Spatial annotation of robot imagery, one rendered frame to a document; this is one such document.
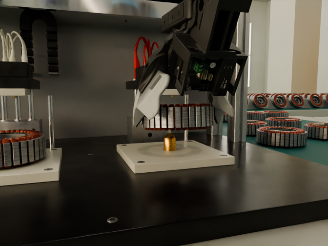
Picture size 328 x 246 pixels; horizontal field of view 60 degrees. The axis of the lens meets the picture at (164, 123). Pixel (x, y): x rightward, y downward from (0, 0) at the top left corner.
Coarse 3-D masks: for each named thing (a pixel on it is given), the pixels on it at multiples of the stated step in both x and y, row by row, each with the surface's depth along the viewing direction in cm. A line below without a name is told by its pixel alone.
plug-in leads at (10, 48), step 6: (0, 30) 50; (6, 36) 50; (18, 36) 50; (6, 42) 51; (12, 42) 49; (24, 42) 52; (6, 48) 52; (12, 48) 48; (24, 48) 52; (6, 54) 52; (12, 54) 48; (24, 54) 49; (6, 60) 51; (12, 60) 48; (24, 60) 49
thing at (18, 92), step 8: (0, 64) 41; (8, 64) 42; (16, 64) 42; (24, 64) 42; (0, 72) 42; (8, 72) 42; (16, 72) 42; (24, 72) 42; (32, 72) 48; (0, 80) 42; (8, 80) 42; (16, 80) 42; (24, 80) 42; (32, 80) 45; (0, 88) 40; (8, 88) 42; (16, 88) 42; (24, 88) 43; (32, 88) 45; (0, 96) 50; (32, 96) 52; (16, 104) 51; (32, 104) 52; (16, 112) 51; (32, 112) 52
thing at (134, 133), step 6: (132, 120) 56; (132, 126) 56; (138, 126) 57; (132, 132) 56; (138, 132) 57; (144, 132) 57; (150, 132) 58; (156, 132) 58; (162, 132) 58; (132, 138) 56; (138, 138) 57; (144, 138) 57; (150, 138) 58; (156, 138) 58; (162, 138) 58
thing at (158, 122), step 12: (168, 108) 38; (180, 108) 38; (192, 108) 38; (204, 108) 39; (144, 120) 41; (156, 120) 39; (168, 120) 38; (180, 120) 38; (192, 120) 38; (204, 120) 39
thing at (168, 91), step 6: (168, 66) 49; (138, 72) 51; (168, 72) 50; (174, 72) 50; (138, 78) 52; (174, 78) 50; (126, 84) 61; (132, 84) 55; (138, 84) 50; (174, 84) 50; (168, 90) 47; (174, 90) 48
